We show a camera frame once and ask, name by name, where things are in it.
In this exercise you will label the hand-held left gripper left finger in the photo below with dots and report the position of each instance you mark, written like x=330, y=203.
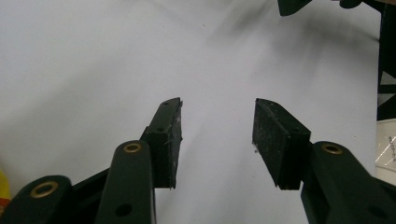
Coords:
x=165, y=143

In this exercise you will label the white table mat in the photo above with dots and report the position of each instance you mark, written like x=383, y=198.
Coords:
x=93, y=77

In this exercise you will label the yellow sauce pouch green cap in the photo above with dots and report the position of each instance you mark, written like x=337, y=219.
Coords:
x=3, y=189

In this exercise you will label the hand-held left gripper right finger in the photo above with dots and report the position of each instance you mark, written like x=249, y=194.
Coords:
x=277, y=146

